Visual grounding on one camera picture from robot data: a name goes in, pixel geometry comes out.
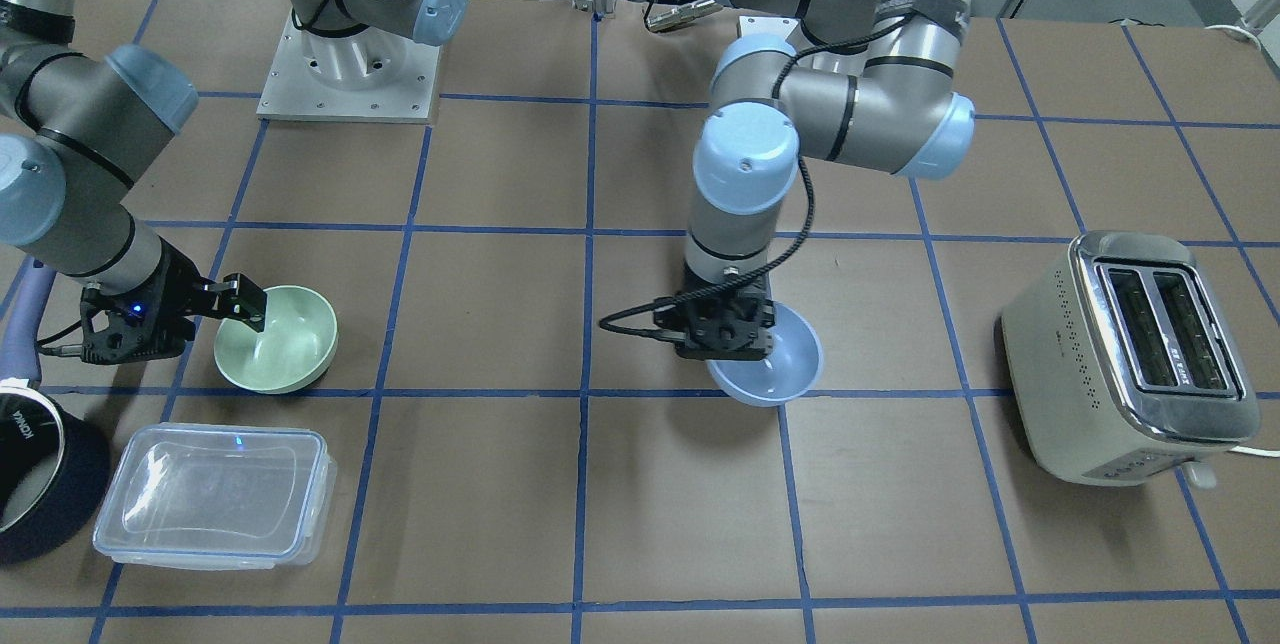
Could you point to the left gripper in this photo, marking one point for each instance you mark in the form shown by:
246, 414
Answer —
765, 310

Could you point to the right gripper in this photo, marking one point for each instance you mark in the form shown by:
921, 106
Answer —
176, 276

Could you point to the green bowl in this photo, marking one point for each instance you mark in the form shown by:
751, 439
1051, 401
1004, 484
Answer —
296, 347

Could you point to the blue bowl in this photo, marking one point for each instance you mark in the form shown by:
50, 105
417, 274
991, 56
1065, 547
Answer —
790, 370

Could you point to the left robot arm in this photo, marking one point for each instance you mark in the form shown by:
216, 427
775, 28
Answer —
864, 83

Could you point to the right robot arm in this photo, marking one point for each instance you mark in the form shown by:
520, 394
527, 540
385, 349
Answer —
95, 126

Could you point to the clear plastic food container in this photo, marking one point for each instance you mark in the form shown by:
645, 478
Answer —
217, 498

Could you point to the dark blue saucepan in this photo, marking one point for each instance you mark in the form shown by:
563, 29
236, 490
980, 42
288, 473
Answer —
54, 467

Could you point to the cream toaster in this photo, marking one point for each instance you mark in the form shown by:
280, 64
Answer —
1123, 365

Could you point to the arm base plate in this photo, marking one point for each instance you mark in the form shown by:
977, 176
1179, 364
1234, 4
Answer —
370, 77
802, 34

